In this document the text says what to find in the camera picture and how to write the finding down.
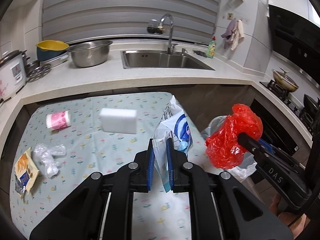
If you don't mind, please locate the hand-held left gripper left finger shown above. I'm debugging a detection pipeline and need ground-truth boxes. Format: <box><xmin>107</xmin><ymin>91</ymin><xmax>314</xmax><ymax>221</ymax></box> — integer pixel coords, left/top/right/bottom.
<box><xmin>30</xmin><ymin>139</ymin><xmax>155</xmax><ymax>240</ymax></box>

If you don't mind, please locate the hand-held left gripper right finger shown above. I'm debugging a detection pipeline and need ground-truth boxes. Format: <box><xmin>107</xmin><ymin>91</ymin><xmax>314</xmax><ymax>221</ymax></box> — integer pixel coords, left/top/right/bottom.
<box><xmin>166</xmin><ymin>139</ymin><xmax>293</xmax><ymax>240</ymax></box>

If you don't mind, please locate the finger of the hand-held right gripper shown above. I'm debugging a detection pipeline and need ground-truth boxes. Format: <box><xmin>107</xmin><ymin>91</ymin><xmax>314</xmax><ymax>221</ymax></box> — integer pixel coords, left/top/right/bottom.
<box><xmin>259</xmin><ymin>139</ymin><xmax>300</xmax><ymax>168</ymax></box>
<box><xmin>237</xmin><ymin>132</ymin><xmax>275</xmax><ymax>164</ymax></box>

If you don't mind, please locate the red plastic bag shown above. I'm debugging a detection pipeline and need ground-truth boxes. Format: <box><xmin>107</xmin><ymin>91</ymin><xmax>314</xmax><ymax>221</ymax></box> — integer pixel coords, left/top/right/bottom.
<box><xmin>205</xmin><ymin>104</ymin><xmax>263</xmax><ymax>169</ymax></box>

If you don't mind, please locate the trash bin with white liner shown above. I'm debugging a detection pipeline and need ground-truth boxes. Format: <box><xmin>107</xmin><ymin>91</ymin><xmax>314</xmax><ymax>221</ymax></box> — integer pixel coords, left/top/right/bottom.
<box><xmin>200</xmin><ymin>115</ymin><xmax>258</xmax><ymax>180</ymax></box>

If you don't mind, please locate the blue white plastic bag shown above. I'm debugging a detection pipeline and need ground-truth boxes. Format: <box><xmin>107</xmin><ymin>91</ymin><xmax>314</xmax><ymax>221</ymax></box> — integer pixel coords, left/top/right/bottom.
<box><xmin>152</xmin><ymin>95</ymin><xmax>194</xmax><ymax>193</ymax></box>

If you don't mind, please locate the person's right hand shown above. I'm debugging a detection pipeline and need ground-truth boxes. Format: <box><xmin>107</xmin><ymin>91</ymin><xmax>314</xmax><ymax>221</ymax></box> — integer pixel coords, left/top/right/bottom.
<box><xmin>269</xmin><ymin>194</ymin><xmax>307</xmax><ymax>233</ymax></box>

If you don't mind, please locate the built-in black oven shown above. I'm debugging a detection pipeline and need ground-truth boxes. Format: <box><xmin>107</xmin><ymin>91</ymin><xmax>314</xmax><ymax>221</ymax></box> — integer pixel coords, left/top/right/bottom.
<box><xmin>250</xmin><ymin>97</ymin><xmax>313</xmax><ymax>155</ymax></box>

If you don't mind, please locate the floral tablecloth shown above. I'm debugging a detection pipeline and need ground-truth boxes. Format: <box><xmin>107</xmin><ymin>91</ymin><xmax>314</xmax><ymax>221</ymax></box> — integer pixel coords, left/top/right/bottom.
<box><xmin>9</xmin><ymin>92</ymin><xmax>208</xmax><ymax>240</ymax></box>

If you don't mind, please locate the black gas stove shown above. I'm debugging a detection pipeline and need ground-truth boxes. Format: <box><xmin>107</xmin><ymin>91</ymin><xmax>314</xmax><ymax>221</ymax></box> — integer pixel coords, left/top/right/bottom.
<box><xmin>260</xmin><ymin>79</ymin><xmax>320</xmax><ymax>130</ymax></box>

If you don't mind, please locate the black wok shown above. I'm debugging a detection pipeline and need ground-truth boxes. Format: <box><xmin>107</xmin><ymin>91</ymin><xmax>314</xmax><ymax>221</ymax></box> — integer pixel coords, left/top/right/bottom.
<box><xmin>299</xmin><ymin>94</ymin><xmax>320</xmax><ymax>128</ymax></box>

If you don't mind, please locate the white sponge block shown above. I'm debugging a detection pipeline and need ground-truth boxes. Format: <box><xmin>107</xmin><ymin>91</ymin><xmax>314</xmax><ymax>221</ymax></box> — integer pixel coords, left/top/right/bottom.
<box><xmin>99</xmin><ymin>107</ymin><xmax>137</xmax><ymax>132</ymax></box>

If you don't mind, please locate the pan with glass lid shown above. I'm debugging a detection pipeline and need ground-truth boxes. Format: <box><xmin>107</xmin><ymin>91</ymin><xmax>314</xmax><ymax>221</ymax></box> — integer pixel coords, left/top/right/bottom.
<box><xmin>272</xmin><ymin>67</ymin><xmax>299</xmax><ymax>92</ymax></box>

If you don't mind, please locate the clear crumpled plastic wrap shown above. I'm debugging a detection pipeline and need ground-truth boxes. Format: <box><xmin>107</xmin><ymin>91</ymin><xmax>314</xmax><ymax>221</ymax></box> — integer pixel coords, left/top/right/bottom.
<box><xmin>34</xmin><ymin>144</ymin><xmax>67</xmax><ymax>178</ymax></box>

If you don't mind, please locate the green dish soap bottle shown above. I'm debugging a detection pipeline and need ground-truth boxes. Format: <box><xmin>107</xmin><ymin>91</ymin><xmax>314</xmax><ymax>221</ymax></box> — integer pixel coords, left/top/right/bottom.
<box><xmin>206</xmin><ymin>36</ymin><xmax>217</xmax><ymax>59</ymax></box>

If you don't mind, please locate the pink patterned paper cup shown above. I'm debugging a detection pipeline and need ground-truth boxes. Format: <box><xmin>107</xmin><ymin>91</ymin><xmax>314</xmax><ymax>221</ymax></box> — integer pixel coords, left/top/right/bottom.
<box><xmin>46</xmin><ymin>110</ymin><xmax>72</xmax><ymax>131</ymax></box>

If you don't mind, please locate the stainless steel sink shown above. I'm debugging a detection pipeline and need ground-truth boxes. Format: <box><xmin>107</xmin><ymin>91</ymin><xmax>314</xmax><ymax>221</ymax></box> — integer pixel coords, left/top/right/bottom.
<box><xmin>120</xmin><ymin>50</ymin><xmax>215</xmax><ymax>71</ymax></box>

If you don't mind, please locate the black range hood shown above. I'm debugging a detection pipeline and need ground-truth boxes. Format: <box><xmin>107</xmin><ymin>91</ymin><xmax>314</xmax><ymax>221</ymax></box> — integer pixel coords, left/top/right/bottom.
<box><xmin>269</xmin><ymin>4</ymin><xmax>320</xmax><ymax>78</ymax></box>

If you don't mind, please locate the purple hanging cloth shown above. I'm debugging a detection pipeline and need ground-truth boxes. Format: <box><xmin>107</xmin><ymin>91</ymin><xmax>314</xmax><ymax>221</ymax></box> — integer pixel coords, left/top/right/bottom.
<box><xmin>220</xmin><ymin>20</ymin><xmax>238</xmax><ymax>49</ymax></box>

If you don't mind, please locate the yellow blue snack packet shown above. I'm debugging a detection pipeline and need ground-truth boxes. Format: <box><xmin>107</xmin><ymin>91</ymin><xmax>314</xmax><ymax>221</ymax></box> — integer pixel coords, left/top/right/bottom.
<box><xmin>14</xmin><ymin>147</ymin><xmax>40</xmax><ymax>198</ymax></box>

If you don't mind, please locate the stainless steel bowl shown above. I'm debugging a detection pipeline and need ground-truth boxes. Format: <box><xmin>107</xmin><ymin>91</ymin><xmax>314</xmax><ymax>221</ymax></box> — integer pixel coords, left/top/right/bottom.
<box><xmin>67</xmin><ymin>40</ymin><xmax>113</xmax><ymax>68</ymax></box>

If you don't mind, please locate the chrome kitchen faucet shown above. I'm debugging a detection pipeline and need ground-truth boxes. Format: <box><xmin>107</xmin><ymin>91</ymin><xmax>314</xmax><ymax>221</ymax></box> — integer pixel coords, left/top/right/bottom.
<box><xmin>147</xmin><ymin>13</ymin><xmax>178</xmax><ymax>55</ymax></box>

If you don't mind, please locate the round metal steamer rack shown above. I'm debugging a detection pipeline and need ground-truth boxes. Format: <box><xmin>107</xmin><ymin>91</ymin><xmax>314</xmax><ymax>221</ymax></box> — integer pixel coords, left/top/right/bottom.
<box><xmin>26</xmin><ymin>64</ymin><xmax>52</xmax><ymax>83</ymax></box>

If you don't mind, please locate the yellow blue plastic basin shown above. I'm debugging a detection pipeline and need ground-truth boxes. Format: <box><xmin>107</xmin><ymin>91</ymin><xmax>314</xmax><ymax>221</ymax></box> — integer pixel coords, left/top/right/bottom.
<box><xmin>36</xmin><ymin>40</ymin><xmax>69</xmax><ymax>62</ymax></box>

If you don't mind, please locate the grey striped window blind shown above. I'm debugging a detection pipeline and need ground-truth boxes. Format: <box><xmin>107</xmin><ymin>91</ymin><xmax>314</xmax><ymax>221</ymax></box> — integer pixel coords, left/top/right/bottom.
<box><xmin>41</xmin><ymin>0</ymin><xmax>220</xmax><ymax>44</ymax></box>

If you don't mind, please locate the white floral rice cooker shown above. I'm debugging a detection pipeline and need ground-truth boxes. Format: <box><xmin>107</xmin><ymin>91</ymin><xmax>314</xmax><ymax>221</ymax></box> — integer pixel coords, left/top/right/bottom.
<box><xmin>0</xmin><ymin>50</ymin><xmax>27</xmax><ymax>102</ymax></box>

